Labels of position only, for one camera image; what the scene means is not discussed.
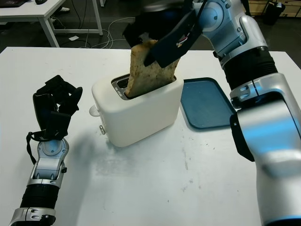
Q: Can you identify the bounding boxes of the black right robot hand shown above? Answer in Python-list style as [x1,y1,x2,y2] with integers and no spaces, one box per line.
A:
[123,0,196,49]

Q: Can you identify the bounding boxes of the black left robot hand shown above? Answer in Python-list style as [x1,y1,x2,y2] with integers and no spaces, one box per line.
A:
[32,74,83,137]

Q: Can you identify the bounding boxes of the brown bread slice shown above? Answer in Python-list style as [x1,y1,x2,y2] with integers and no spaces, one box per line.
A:
[124,39,181,98]

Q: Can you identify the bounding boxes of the cream two-slot toaster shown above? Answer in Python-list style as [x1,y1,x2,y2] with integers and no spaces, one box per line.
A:
[91,73,184,148]

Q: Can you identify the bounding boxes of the blue plastic tray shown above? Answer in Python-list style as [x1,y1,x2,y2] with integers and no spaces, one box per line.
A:
[180,77,237,129]

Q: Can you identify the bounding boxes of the white office desk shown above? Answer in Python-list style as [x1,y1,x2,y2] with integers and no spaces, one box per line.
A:
[0,0,104,48]

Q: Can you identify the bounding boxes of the dark desk mat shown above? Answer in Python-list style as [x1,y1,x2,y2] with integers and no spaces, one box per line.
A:
[0,0,25,7]

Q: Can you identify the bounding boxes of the black waste bin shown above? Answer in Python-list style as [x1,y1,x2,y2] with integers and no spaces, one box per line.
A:
[262,2,286,26]

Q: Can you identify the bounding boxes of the stacked wooden crates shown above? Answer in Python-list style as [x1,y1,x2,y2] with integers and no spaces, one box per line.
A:
[248,0,301,17]

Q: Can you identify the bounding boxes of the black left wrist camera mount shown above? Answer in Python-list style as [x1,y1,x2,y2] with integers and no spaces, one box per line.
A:
[45,111,71,140]

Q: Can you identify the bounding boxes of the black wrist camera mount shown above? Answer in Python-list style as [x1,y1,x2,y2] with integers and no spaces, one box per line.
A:
[143,9,203,69]
[45,111,71,140]

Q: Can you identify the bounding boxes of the white cable on floor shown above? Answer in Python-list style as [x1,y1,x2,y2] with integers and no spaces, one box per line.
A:
[87,16,132,49]

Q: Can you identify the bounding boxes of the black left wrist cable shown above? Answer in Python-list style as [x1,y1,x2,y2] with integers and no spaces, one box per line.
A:
[26,131,66,164]

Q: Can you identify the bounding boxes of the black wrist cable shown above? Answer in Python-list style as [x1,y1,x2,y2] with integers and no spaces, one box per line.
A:
[191,0,209,26]
[26,131,66,164]

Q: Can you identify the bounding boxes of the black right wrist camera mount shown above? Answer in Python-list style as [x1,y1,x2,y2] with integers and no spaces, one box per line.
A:
[143,9,203,69]

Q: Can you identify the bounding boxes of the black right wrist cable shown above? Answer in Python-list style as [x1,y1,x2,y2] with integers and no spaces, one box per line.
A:
[191,0,209,26]

